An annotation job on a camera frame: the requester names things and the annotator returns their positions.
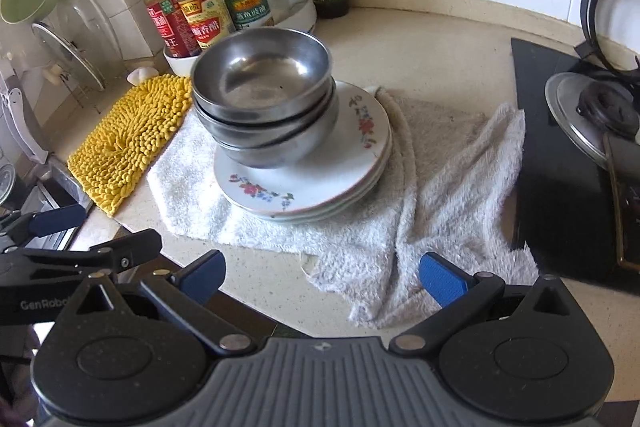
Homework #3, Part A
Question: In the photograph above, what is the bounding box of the white plate colourful flower rim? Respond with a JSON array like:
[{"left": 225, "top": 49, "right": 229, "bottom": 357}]
[{"left": 214, "top": 81, "right": 393, "bottom": 222}]

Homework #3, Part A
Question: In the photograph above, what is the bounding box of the wire lid rack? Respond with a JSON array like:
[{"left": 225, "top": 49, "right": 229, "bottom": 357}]
[{"left": 42, "top": 61, "right": 129, "bottom": 114}]

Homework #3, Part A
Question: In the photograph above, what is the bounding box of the white towel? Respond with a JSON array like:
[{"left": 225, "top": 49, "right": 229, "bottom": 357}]
[{"left": 146, "top": 89, "right": 538, "bottom": 329}]

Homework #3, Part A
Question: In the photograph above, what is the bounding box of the glass pot lid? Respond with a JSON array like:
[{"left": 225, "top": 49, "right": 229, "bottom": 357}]
[{"left": 32, "top": 0, "right": 125, "bottom": 92}]

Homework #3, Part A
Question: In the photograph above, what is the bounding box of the steel pot lid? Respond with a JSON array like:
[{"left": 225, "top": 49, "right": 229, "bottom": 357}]
[{"left": 544, "top": 72, "right": 639, "bottom": 176}]

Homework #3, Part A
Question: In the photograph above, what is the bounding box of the large steel bowl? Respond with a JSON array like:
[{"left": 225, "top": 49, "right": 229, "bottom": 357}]
[{"left": 191, "top": 27, "right": 333, "bottom": 124}]

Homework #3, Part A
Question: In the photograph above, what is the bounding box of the yellow chenille mat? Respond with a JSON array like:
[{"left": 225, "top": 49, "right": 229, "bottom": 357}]
[{"left": 67, "top": 74, "right": 192, "bottom": 217}]

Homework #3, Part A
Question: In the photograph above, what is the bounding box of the small steel bowl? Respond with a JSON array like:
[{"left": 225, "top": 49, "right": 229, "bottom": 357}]
[{"left": 216, "top": 90, "right": 340, "bottom": 169}]

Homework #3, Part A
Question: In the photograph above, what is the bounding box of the black gas stove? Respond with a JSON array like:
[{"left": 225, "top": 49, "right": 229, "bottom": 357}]
[{"left": 511, "top": 38, "right": 639, "bottom": 295}]

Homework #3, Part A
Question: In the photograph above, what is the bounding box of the white round turntable tray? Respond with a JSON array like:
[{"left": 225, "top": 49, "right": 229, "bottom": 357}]
[{"left": 163, "top": 0, "right": 317, "bottom": 77}]

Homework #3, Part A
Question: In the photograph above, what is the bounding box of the red label soy sauce bottle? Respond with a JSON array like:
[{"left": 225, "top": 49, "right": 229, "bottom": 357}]
[{"left": 144, "top": 0, "right": 201, "bottom": 58}]

